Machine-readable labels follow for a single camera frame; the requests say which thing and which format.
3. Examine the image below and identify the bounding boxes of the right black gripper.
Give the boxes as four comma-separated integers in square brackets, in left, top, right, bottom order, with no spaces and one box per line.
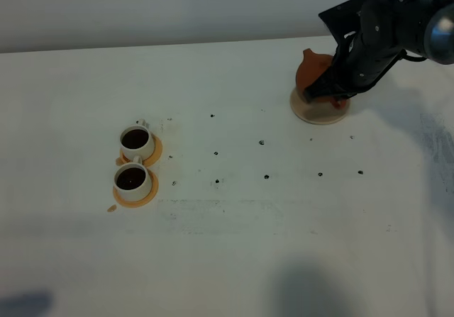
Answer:
[303,0,436,102]

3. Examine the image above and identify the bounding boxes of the brown clay teapot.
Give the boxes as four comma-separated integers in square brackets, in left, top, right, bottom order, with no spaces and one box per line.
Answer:
[291,49,348,112]

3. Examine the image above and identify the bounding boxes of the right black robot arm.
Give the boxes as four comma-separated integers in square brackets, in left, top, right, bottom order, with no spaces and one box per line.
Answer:
[296,0,453,109]

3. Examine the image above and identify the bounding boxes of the beige round teapot coaster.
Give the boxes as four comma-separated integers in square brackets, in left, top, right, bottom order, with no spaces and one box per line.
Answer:
[289,88,350,125]

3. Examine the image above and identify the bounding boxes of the far orange saucer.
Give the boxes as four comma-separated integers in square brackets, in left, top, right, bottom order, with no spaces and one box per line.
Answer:
[115,135,162,167]

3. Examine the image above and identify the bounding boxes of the orange saucer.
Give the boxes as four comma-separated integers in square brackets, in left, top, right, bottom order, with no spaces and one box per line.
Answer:
[115,135,162,167]
[113,170,159,208]

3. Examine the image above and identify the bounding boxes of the near orange saucer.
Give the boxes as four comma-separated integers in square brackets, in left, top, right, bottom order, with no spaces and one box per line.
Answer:
[113,170,159,208]

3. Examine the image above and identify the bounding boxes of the far white teacup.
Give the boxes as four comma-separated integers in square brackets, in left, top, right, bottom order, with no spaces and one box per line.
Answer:
[120,118,155,160]

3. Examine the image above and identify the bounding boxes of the white teacup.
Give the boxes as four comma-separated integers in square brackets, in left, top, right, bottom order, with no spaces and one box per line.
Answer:
[114,155,153,202]
[120,118,155,160]

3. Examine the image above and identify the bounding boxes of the near white teacup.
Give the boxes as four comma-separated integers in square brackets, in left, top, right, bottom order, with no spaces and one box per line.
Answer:
[114,155,153,202]

